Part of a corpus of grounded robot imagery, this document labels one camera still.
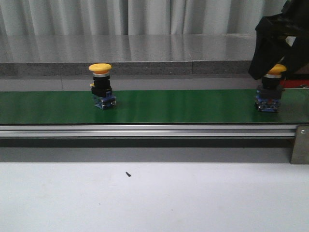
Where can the red bin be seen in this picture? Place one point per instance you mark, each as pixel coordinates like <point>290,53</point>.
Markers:
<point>295,81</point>

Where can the green conveyor belt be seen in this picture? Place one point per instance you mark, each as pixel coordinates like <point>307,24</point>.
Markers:
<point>150,106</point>

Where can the yellow mushroom push button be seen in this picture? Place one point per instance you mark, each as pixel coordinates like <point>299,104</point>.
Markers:
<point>101,89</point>
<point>269,93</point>

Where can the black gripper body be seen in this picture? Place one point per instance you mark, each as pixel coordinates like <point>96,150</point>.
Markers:
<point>292,21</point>

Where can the grey curtain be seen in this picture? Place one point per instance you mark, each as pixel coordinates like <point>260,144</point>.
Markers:
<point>133,17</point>

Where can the metal conveyor bracket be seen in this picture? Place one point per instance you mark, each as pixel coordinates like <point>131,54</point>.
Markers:
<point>300,154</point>

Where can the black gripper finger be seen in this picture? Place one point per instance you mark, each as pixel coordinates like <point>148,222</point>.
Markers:
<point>297,56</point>
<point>269,50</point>

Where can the aluminium conveyor rail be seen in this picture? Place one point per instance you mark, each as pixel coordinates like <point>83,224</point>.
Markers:
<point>135,130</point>

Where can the grey stone-look shelf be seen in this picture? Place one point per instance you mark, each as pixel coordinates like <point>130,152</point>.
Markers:
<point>71,55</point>

